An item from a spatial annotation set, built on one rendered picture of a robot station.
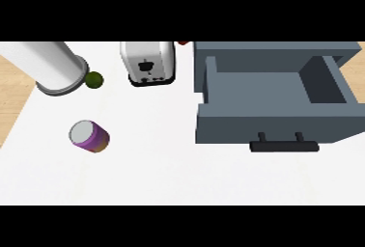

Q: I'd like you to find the black drawer handle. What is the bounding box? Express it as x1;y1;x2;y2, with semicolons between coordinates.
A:
249;131;321;153

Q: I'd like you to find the green round fruit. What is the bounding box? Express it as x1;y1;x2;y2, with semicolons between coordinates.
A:
84;70;104;90

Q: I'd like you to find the grey open drawer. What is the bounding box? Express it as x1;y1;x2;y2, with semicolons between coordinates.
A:
194;55;365;145

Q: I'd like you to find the white toaster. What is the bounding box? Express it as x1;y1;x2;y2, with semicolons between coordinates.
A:
118;41;178;88

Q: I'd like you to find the white cylinder with grey rim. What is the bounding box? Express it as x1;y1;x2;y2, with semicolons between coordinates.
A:
0;41;92;97

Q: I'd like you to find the grey cabinet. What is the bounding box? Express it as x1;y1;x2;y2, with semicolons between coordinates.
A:
192;41;364;94

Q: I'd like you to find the purple can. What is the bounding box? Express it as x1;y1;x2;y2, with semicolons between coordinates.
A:
67;120;111;154

